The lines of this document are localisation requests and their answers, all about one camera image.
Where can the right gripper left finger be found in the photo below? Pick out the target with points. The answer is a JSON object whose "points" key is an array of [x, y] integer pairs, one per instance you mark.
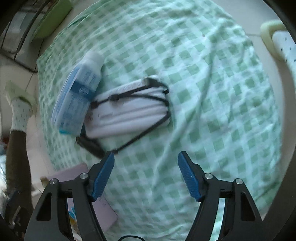
{"points": [[76, 199]]}

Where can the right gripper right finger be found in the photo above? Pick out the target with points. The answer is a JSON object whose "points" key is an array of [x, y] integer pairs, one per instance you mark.
{"points": [[241, 219]]}

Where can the cardboard box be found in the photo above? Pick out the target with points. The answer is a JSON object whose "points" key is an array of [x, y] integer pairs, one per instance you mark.
{"points": [[101, 208]]}

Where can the white blue labelled bottle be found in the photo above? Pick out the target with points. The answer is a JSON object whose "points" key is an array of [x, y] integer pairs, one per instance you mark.
{"points": [[77, 93]]}

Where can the black oval fob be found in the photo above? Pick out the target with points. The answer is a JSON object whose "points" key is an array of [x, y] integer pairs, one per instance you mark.
{"points": [[91, 146]]}

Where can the person left leg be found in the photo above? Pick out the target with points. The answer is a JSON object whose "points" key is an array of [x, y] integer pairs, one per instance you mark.
{"points": [[18, 174]]}

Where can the white power bank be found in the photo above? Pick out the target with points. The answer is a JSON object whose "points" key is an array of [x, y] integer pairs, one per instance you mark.
{"points": [[129, 108]]}

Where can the green slipper with sock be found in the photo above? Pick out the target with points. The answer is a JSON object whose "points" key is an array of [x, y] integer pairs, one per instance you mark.
{"points": [[278, 41], [23, 106]]}

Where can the green tray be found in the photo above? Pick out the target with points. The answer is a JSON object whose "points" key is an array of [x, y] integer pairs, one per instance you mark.
{"points": [[52, 19]]}

